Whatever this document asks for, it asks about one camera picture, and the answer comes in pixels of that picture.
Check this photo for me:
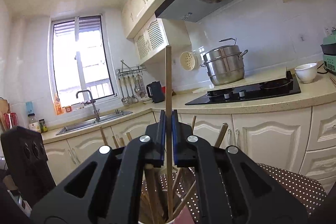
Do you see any kitchen faucet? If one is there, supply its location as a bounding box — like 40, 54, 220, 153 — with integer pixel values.
76, 89, 100, 122

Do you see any kitchen window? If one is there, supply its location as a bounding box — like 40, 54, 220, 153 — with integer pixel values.
51, 14, 116, 107

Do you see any green kitchen appliance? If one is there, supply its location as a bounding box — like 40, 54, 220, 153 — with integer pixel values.
321, 27, 336, 75

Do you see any black electric kettle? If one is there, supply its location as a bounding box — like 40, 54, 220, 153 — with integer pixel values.
146, 81, 165, 103

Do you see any hanging utensil rack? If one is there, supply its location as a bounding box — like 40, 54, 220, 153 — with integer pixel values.
115, 60, 147, 106

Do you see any stainless steel steamer pot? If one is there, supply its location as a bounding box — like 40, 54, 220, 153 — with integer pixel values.
200, 38, 248, 86

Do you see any pink cylindrical utensil holder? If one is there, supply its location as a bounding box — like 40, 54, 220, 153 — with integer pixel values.
137, 206, 197, 224

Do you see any white bowl on counter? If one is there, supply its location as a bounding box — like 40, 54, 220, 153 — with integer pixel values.
294, 63, 317, 84

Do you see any brown polka dot tablecloth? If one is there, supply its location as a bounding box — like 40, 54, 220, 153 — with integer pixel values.
157, 161, 328, 224

